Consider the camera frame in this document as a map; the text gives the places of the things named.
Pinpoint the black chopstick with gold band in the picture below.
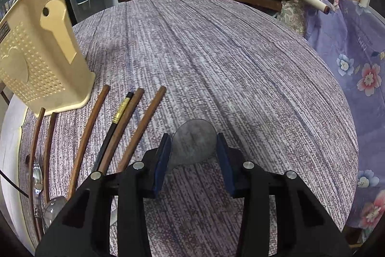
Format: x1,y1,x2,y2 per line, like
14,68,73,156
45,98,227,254
92,91,134,175

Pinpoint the brown wooden chopstick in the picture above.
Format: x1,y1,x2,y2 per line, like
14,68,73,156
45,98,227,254
98,88,145,175
117,86,167,172
43,112,58,205
29,107,46,242
67,84,110,200

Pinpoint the paisley patterned cloth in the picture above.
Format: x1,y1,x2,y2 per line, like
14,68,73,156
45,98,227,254
275,0,307,36

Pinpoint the purple floral cloth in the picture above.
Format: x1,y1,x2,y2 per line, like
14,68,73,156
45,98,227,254
296,0,385,245

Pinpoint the beige plastic utensil holder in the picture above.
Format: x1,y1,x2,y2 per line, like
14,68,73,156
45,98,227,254
0,0,97,113

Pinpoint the metal ladle spoon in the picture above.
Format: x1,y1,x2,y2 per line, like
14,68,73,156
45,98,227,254
44,196,67,233

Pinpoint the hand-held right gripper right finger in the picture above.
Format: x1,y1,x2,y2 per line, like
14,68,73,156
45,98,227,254
216,132,352,257

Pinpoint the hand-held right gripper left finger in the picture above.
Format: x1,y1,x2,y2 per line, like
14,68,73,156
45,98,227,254
34,133,173,257

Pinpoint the black cable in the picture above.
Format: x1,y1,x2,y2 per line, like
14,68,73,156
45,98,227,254
0,170,30,199

